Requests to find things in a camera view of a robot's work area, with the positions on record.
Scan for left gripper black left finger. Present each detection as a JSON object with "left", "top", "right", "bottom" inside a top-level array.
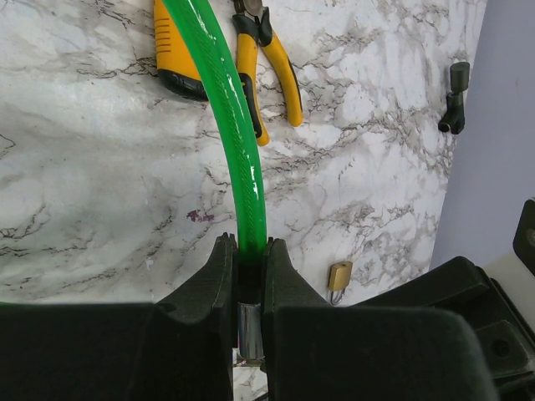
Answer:
[{"left": 1, "top": 236, "right": 237, "bottom": 400}]

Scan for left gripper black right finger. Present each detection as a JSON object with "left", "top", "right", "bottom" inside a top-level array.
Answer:
[{"left": 262, "top": 239, "right": 499, "bottom": 400}]

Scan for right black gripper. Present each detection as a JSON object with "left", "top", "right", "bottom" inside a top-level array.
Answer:
[{"left": 354, "top": 200, "right": 535, "bottom": 401}]

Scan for green cable lock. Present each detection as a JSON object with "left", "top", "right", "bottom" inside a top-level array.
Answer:
[{"left": 165, "top": 1, "right": 268, "bottom": 360}]

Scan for brass padlock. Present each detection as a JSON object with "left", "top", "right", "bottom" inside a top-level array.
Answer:
[{"left": 327, "top": 261, "right": 353, "bottom": 306}]

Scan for black T-shaped fitting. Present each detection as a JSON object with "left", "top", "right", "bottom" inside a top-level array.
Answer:
[{"left": 438, "top": 61, "right": 471, "bottom": 135}]

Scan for orange utility knife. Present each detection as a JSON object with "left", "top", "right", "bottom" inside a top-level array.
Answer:
[{"left": 153, "top": 0, "right": 208, "bottom": 101}]

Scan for yellow black pliers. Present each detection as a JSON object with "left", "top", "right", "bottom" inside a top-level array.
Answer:
[{"left": 232, "top": 0, "right": 304, "bottom": 147}]

